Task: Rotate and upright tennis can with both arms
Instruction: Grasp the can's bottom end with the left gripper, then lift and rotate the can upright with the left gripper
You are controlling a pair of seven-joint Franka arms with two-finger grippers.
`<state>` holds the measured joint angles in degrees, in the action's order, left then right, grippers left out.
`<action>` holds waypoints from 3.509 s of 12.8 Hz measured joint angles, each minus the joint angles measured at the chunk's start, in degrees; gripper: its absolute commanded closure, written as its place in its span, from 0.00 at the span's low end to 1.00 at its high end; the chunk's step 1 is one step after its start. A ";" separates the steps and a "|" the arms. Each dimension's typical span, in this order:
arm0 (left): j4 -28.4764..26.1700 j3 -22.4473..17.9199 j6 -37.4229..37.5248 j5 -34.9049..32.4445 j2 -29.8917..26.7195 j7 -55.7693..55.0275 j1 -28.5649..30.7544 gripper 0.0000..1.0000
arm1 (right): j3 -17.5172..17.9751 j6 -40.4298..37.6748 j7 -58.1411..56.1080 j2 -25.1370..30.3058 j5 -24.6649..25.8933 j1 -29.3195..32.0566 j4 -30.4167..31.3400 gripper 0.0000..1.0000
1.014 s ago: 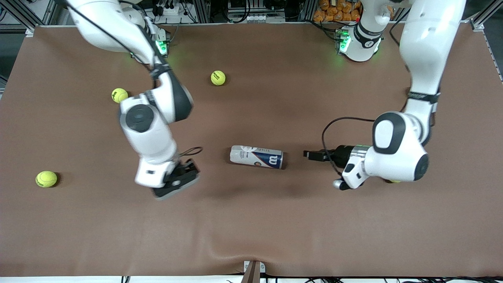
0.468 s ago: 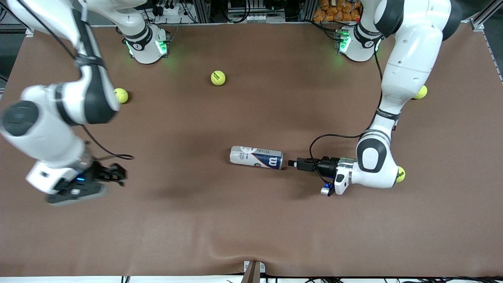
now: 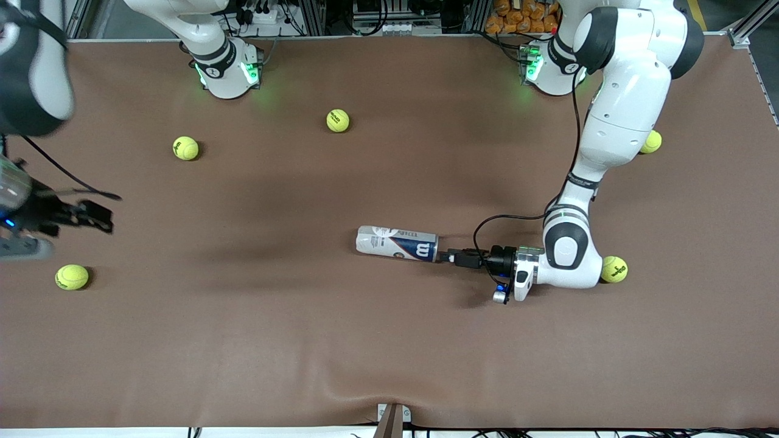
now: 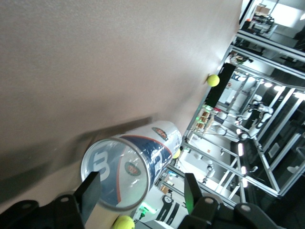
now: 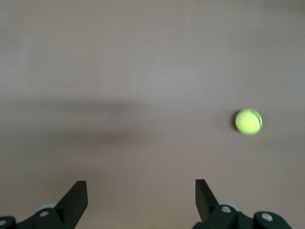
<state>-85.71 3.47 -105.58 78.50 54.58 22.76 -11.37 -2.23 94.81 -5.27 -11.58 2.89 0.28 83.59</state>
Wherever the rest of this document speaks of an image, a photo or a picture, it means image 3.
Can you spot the long white socket strip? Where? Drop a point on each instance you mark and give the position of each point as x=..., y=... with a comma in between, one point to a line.
x=401, y=28

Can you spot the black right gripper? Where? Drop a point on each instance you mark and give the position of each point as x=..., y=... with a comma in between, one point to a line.
x=44, y=213

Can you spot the pile of orange objects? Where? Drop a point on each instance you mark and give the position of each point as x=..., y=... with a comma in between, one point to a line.
x=523, y=17

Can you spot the yellow-green tennis ball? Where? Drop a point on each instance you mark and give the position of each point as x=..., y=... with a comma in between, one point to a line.
x=72, y=277
x=616, y=269
x=185, y=148
x=338, y=120
x=653, y=143

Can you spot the brown mounting bar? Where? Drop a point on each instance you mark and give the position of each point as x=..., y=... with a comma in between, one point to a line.
x=389, y=426

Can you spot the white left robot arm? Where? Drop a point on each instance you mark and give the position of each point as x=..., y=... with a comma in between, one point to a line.
x=627, y=91

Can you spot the grey metal table bracket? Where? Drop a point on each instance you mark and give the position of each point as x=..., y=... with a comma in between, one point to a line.
x=406, y=413

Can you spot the aluminium frame profile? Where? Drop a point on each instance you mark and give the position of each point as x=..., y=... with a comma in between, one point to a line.
x=313, y=17
x=79, y=18
x=481, y=15
x=748, y=27

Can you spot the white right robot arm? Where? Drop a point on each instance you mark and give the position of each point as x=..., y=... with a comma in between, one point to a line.
x=219, y=61

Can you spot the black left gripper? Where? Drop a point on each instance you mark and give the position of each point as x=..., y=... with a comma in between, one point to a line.
x=501, y=260

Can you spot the blue white tennis ball can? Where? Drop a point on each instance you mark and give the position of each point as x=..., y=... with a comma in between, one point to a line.
x=389, y=240

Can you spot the white power strip with plugs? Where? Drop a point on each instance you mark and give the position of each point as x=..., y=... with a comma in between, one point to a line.
x=263, y=15

